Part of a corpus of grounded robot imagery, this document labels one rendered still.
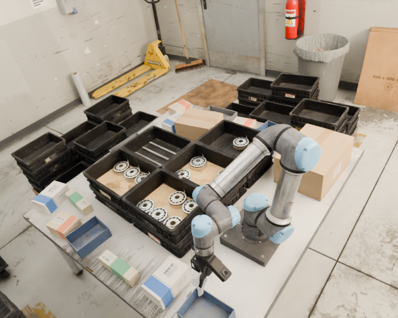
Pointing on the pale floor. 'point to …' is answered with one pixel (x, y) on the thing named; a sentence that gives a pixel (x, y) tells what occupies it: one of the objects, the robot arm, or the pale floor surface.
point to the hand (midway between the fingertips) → (212, 284)
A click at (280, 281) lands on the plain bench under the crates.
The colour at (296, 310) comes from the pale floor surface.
